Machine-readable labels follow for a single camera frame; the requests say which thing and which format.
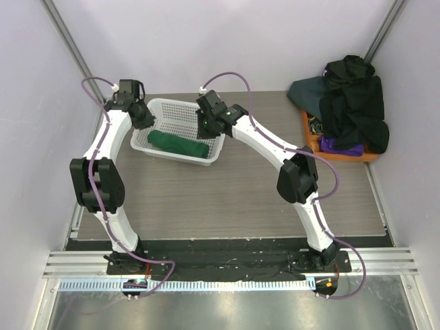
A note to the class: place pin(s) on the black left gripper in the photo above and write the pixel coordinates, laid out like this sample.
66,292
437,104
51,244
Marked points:
149,119

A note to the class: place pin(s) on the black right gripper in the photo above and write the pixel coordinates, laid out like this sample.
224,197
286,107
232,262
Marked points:
205,130

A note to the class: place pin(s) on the white plastic basket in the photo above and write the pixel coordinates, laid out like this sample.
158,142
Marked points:
178,118

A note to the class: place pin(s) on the green t shirt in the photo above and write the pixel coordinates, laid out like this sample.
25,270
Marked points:
171,143

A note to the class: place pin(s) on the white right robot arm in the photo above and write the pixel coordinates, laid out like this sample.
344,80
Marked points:
297,172

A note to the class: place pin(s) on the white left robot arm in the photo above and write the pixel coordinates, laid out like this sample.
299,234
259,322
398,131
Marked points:
97,183

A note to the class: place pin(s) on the dark teal t shirt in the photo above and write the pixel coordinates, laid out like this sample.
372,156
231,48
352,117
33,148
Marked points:
306,94

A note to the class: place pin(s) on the patterned cloth in tray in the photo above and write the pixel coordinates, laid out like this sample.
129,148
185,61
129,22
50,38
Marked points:
315,126

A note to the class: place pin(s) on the purple t shirt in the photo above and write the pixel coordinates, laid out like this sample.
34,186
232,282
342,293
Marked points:
328,145

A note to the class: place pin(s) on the black t shirt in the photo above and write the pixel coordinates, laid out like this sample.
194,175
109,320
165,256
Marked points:
353,110

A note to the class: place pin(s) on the orange tray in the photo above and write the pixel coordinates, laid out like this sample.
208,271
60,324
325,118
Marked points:
312,142

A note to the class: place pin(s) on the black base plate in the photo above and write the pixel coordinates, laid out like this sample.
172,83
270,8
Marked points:
218,260

